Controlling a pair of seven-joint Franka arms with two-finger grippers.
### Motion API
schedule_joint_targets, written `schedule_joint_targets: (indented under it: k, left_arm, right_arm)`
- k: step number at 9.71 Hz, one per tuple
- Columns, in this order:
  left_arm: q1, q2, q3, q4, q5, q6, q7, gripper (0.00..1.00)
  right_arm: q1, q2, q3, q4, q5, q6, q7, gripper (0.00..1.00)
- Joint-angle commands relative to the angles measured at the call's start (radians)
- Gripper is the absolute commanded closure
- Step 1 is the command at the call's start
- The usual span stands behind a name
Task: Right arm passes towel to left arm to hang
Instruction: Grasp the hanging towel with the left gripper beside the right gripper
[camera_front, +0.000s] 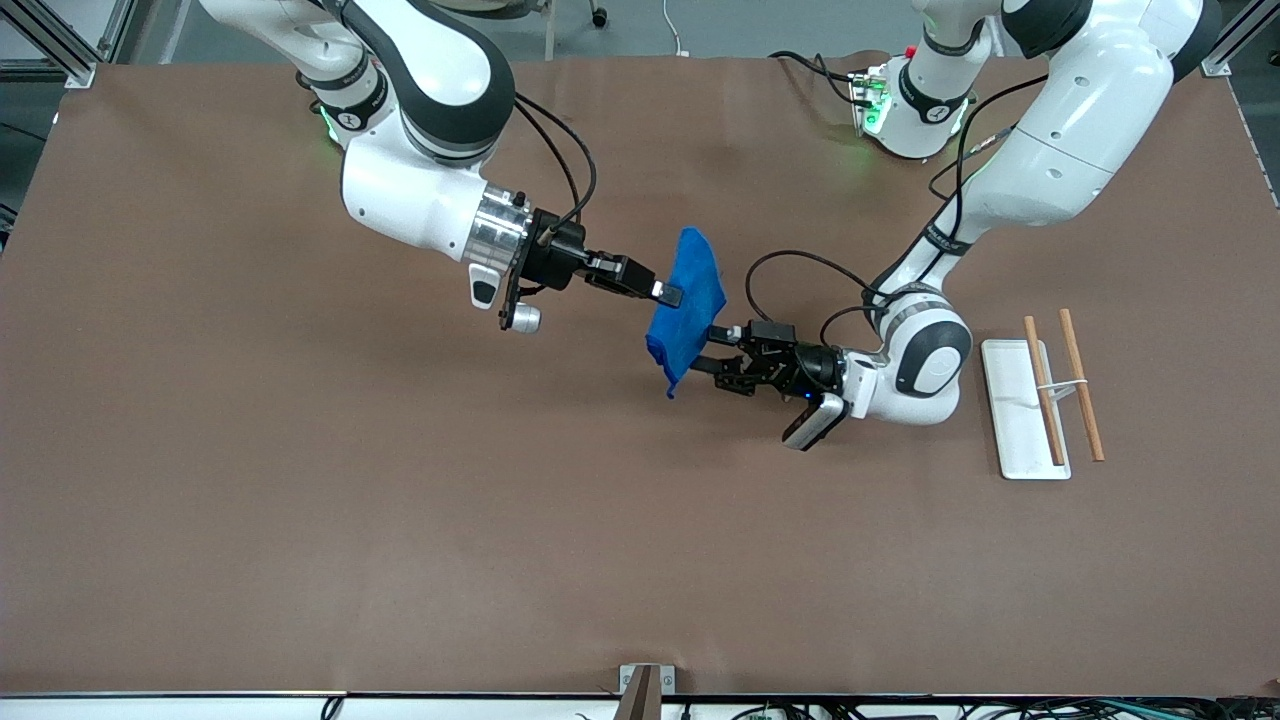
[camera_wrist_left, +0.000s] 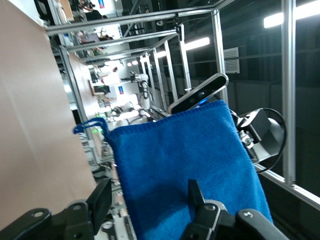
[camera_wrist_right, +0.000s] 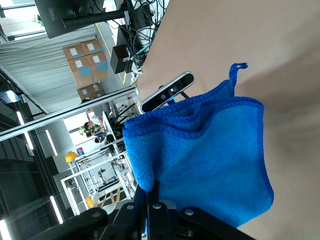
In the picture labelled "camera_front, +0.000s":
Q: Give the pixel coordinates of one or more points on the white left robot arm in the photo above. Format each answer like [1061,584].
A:
[1060,150]

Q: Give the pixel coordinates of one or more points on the office chair base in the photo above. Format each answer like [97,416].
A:
[549,30]

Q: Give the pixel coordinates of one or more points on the aluminium frame profile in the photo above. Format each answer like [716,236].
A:
[1235,40]
[60,50]

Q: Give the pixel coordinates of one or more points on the wooden rack rod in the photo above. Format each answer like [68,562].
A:
[1044,390]
[1082,385]

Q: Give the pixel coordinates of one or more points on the white rack base tray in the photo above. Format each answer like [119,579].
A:
[1015,420]

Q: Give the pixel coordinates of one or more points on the blue microfibre towel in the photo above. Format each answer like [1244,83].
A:
[690,300]

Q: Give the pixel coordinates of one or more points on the white rack rod bracket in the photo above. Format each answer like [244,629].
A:
[1060,388]

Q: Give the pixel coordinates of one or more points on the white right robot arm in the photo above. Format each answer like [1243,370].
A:
[400,190]

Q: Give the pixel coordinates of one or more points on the brown table cover sheet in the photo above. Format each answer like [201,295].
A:
[400,520]

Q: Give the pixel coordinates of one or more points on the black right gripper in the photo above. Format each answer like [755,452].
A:
[556,253]

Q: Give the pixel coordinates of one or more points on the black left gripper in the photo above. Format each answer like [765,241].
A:
[812,367]

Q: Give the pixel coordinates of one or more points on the metal table edge bracket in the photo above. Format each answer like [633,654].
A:
[640,695]

